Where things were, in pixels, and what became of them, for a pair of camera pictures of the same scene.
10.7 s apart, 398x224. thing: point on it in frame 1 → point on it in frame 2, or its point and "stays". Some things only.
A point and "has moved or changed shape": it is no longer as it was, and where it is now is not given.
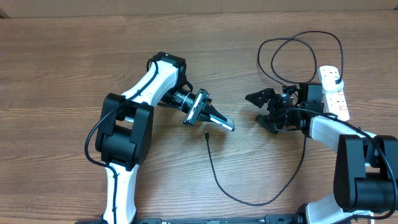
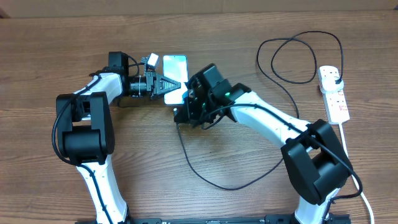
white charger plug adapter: (329, 84) stays
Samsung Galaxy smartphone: (229, 123) has moved or changed shape
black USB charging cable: (281, 40) → (289, 93)
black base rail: (277, 219) stays
